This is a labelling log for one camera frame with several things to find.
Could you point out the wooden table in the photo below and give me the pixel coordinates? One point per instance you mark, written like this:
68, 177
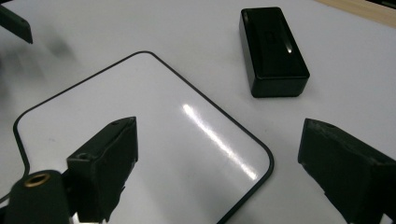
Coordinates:
367, 11

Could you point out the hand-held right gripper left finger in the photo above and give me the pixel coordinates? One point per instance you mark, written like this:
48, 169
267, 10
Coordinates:
102, 168

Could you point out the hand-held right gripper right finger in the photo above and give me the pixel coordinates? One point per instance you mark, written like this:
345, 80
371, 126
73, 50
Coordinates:
345, 168

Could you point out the black whiteboard eraser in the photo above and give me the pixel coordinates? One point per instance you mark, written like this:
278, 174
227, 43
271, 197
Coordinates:
274, 53

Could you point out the large white board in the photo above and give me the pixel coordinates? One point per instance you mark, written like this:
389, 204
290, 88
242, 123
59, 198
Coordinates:
342, 93

